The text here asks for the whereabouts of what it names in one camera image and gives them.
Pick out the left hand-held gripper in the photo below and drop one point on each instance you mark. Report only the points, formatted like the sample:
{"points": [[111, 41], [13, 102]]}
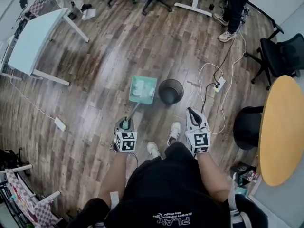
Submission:
{"points": [[127, 141]]}

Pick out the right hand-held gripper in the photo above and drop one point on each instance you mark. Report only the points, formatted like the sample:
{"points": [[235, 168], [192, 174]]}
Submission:
{"points": [[199, 141]]}

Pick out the mint green dustpan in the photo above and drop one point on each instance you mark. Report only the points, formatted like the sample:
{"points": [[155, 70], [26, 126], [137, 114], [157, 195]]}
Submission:
{"points": [[147, 100]]}

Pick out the white paper pieces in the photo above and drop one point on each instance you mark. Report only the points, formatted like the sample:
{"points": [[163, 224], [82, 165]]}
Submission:
{"points": [[137, 88]]}

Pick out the black mesh waste bin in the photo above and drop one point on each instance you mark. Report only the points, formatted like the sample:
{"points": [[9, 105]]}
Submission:
{"points": [[171, 91]]}

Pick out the person's right forearm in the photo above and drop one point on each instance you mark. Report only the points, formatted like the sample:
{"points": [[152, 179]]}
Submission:
{"points": [[213, 177]]}

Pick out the person's left forearm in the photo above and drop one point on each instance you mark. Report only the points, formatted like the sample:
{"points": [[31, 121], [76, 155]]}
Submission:
{"points": [[116, 174]]}

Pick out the person's right white shoe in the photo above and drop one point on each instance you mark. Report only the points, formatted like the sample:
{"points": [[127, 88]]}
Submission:
{"points": [[175, 129]]}

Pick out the person's white shoe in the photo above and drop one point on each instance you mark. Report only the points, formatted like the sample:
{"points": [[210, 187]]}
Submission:
{"points": [[154, 149], [175, 129]]}

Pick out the person's left white shoe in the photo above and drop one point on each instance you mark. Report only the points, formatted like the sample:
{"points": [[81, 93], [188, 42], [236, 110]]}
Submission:
{"points": [[154, 149]]}

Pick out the black stool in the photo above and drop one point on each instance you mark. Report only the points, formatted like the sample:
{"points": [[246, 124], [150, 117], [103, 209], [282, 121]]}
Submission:
{"points": [[247, 129]]}

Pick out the person's black t-shirt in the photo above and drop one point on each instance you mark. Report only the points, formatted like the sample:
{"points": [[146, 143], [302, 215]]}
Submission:
{"points": [[171, 186]]}

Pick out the black box with packets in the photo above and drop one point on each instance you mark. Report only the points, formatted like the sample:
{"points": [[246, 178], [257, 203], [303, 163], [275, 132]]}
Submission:
{"points": [[244, 173]]}

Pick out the round wooden table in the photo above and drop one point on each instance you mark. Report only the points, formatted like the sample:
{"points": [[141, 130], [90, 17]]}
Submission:
{"points": [[282, 132]]}

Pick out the small white box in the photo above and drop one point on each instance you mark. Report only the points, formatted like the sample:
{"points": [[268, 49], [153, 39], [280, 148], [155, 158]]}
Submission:
{"points": [[89, 14]]}

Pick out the white standing desk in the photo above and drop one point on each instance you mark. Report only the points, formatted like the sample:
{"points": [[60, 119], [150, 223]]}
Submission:
{"points": [[193, 6]]}

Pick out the black equipment stand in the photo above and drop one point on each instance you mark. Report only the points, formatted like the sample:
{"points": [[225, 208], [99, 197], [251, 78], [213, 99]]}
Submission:
{"points": [[12, 160]]}

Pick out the light blue table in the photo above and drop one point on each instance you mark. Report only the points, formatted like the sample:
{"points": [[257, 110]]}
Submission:
{"points": [[35, 41]]}

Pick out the checkered tablecloth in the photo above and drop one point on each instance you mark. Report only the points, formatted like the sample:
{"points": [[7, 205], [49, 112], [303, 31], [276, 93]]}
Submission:
{"points": [[36, 7], [26, 198]]}

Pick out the small white desk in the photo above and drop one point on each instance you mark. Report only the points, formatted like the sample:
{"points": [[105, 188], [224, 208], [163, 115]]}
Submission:
{"points": [[4, 53]]}

